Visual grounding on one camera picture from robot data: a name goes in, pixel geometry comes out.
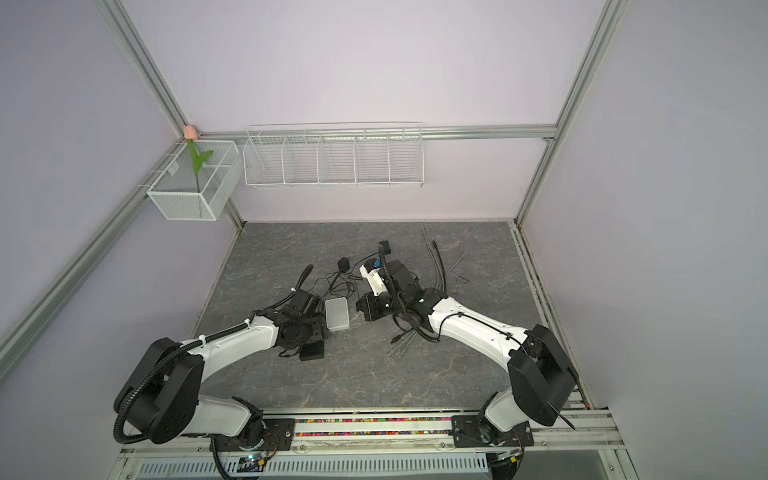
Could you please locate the black network switch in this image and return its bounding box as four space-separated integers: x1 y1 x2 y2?
299 340 325 362

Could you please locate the black ethernet cable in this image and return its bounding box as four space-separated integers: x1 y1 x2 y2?
389 239 448 346

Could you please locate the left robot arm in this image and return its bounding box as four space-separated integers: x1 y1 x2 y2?
112 266 327 450

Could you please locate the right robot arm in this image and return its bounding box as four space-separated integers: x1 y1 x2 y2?
356 241 579 448

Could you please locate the white router box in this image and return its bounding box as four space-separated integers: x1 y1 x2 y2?
324 297 350 332

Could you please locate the black power adapter with prongs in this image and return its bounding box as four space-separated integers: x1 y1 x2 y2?
337 257 350 273

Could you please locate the white mesh corner basket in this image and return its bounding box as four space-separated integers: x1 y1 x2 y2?
147 140 244 221

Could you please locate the artificial tulip flower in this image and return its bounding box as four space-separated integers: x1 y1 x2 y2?
183 125 213 193

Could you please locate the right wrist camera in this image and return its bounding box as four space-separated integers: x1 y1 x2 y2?
359 260 387 297

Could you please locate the grey ethernet cable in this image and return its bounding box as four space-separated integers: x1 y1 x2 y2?
395 251 469 358
389 226 442 355

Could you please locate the thin black adapter cable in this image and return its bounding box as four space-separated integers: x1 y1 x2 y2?
311 250 382 301

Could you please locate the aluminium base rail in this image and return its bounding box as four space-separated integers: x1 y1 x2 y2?
122 409 625 460

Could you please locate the white wire shelf basket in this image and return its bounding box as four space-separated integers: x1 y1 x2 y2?
243 122 425 188

